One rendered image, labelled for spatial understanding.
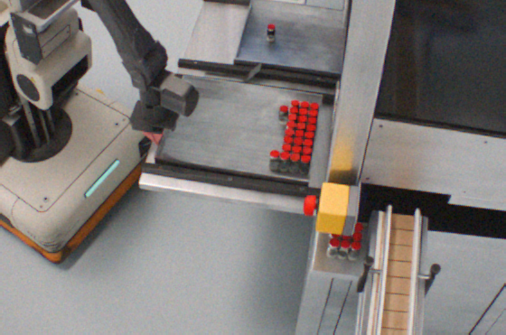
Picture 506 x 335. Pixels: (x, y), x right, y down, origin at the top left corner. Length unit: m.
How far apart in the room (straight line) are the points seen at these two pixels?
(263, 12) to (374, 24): 0.88
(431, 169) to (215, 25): 0.81
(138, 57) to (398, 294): 0.68
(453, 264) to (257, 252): 1.00
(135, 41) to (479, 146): 0.68
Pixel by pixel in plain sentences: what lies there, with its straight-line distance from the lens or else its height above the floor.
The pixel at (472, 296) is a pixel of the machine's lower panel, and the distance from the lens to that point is 1.74.
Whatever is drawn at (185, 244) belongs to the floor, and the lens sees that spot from 2.42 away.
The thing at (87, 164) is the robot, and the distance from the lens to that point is 2.32.
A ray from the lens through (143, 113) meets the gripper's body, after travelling 1.44.
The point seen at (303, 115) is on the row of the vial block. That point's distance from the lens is 1.54.
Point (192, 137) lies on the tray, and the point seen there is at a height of 0.88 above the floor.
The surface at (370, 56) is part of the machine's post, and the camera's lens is 1.08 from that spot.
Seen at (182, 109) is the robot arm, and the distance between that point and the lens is 1.35.
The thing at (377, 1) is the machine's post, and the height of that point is 1.46.
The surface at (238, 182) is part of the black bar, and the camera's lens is 1.45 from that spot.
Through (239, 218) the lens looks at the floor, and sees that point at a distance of 2.48.
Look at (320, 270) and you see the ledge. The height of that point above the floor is 0.88.
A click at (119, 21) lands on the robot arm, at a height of 1.27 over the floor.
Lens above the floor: 2.06
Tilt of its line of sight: 50 degrees down
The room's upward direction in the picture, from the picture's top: 2 degrees clockwise
